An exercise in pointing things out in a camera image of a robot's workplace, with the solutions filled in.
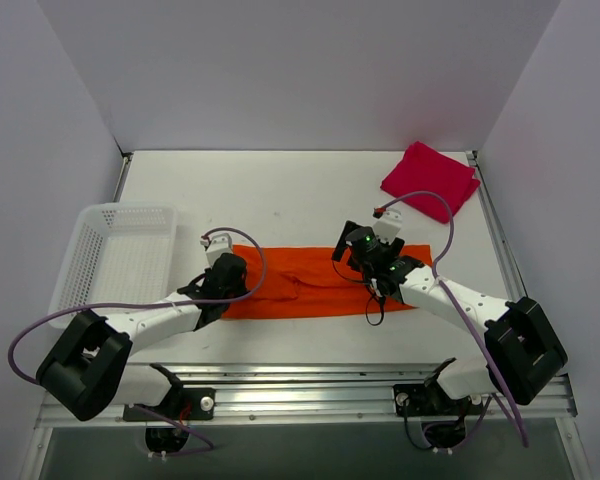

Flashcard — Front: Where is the thin black cable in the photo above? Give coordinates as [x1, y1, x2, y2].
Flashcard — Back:
[332, 244, 401, 329]

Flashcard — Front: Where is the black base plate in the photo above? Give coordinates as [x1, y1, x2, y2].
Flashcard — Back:
[122, 387, 216, 422]
[392, 383, 483, 417]

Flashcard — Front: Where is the orange t-shirt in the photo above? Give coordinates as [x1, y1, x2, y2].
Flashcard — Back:
[219, 243, 434, 321]

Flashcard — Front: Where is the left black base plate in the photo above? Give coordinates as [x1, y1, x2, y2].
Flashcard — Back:
[122, 387, 216, 422]

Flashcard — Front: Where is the white perforated plastic basket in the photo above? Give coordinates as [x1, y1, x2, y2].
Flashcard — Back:
[49, 202, 177, 313]

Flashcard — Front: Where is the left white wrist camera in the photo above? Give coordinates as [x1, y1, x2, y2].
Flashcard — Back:
[200, 233, 233, 267]

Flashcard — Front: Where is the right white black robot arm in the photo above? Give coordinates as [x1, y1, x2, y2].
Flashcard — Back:
[332, 221, 568, 413]

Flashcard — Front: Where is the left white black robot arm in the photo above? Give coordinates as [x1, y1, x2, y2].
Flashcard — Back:
[36, 253, 248, 421]

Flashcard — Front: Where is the folded magenta t-shirt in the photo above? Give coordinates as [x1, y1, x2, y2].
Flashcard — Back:
[380, 142, 480, 215]

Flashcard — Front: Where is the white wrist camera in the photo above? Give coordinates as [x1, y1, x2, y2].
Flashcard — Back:
[200, 233, 233, 267]
[372, 208, 403, 244]

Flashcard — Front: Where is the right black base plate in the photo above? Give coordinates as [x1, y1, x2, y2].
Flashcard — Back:
[392, 383, 483, 417]

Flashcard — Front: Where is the aluminium rail frame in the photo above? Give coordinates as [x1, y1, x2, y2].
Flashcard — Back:
[19, 149, 589, 480]

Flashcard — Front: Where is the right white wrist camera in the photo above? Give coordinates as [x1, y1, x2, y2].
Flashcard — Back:
[372, 208, 403, 244]

